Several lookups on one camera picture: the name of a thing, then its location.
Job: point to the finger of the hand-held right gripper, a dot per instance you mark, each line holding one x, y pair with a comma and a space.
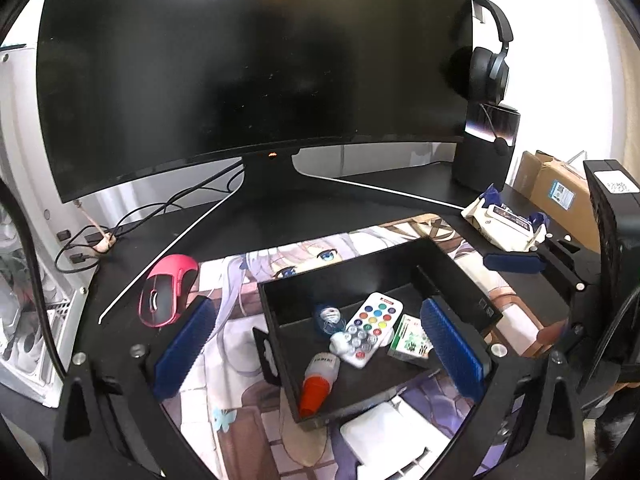
572, 337
515, 262

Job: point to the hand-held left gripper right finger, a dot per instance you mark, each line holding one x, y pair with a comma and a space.
452, 345

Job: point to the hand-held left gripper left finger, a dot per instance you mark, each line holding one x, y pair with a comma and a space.
182, 345

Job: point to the white green medicine box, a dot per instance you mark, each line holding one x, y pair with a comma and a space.
410, 340

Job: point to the white remote with coloured buttons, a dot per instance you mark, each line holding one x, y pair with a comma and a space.
372, 320

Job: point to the white power adapter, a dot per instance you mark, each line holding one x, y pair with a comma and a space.
385, 435

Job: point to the blue bottle with white cap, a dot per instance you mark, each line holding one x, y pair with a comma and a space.
327, 317

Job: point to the black box container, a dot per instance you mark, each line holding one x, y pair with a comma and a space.
300, 290

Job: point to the glue bottle with orange cap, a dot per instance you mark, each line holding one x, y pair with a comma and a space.
320, 370

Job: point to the person's right forearm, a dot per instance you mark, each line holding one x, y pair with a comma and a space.
620, 435

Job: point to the wet wipes pack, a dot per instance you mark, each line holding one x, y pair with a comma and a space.
500, 220

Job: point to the red black computer mouse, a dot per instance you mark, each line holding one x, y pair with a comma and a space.
165, 290

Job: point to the cardboard box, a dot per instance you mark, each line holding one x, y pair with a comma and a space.
545, 185

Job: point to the printed desk mat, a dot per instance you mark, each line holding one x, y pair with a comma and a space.
240, 410

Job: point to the black speaker with light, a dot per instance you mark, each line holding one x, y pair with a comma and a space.
480, 170

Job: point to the black headphones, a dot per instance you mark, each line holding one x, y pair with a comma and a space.
487, 75

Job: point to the white computer case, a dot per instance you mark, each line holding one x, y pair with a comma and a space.
20, 160

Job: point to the black curved monitor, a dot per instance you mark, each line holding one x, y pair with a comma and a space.
250, 60

